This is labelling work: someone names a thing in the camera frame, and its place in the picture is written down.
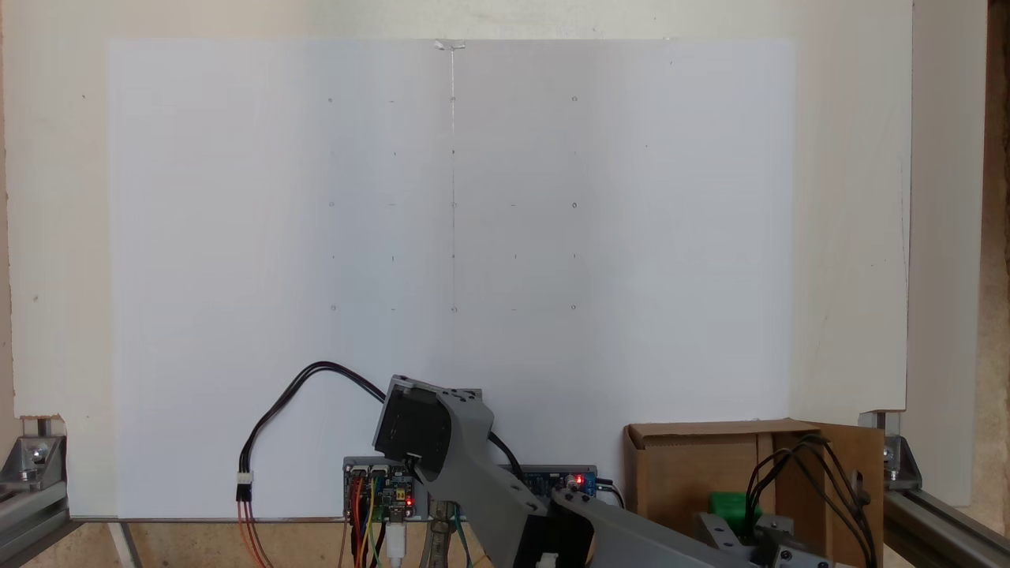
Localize green die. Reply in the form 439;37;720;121
708;491;765;537

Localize open cardboard box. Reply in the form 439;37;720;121
623;418;886;568

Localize large white paper sheet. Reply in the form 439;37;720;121
107;38;794;521

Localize black gripper loop cable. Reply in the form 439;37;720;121
744;438;879;568

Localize metal corner bracket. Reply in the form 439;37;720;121
860;410;922;491
0;417;69;486

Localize aluminium frame post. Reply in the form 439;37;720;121
882;488;1010;568
0;473;76;568

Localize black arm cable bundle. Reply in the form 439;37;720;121
487;432;524;479

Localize white USB cable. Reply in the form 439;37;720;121
385;509;409;568

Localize circuit board with jumper wires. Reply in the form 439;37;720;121
343;458;432;523

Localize coloured jumper wires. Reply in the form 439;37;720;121
339;472;389;568

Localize orange and red wires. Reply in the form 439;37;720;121
237;499;274;568

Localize black cable with white connector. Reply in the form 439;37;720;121
235;361;389;503

